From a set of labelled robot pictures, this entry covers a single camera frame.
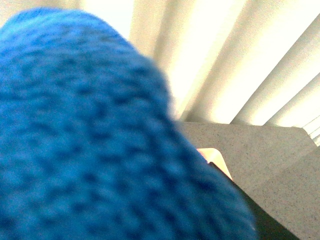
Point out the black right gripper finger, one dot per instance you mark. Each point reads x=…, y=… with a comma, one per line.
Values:
x=266, y=226

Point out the blue microfiber cloth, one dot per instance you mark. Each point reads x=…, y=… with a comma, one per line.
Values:
x=88, y=150

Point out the pink plastic bin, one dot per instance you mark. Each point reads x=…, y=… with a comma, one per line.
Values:
x=215, y=158

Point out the white pleated curtain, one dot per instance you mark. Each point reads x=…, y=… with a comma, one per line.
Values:
x=252, y=62

